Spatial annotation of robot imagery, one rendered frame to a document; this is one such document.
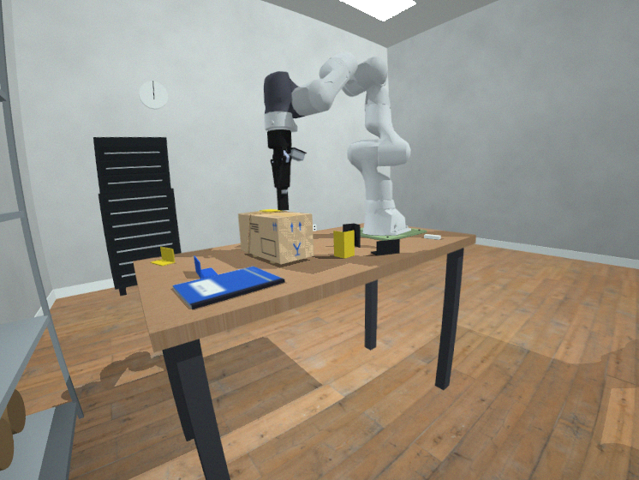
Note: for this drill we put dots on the tan cardboard box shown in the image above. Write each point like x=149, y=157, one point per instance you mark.
x=279, y=237

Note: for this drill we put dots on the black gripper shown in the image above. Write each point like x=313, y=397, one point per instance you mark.
x=279, y=140

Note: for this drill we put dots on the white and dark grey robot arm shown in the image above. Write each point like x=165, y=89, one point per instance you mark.
x=381, y=216

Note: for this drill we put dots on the blue notebook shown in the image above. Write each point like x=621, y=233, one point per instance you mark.
x=202, y=292

